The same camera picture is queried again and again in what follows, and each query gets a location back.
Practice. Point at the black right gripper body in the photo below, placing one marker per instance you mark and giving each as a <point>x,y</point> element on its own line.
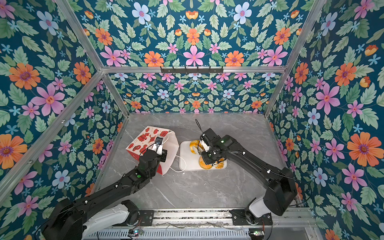
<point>209,157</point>

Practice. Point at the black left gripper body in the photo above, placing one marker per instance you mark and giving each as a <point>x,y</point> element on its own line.
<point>157,159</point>

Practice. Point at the orange round fake bread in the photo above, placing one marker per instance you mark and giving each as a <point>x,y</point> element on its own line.
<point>219,165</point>

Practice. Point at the golden croissant fake bread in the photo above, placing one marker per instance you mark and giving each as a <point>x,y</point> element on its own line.
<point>195,147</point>

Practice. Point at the red white paper bag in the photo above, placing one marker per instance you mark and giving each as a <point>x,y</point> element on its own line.
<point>146,139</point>

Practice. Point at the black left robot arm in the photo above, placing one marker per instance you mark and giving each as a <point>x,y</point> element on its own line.
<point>73,220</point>

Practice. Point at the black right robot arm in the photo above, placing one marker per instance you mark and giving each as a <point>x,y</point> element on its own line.
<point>279,184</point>

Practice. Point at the white plastic tray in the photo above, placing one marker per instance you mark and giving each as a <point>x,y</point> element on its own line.
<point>189,161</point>

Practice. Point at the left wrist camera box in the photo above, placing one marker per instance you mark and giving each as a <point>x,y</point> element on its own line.
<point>158,146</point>

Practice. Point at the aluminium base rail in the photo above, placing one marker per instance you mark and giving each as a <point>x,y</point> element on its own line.
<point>223,217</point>

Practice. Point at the black hook rail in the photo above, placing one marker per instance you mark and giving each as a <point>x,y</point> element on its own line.
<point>191,70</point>

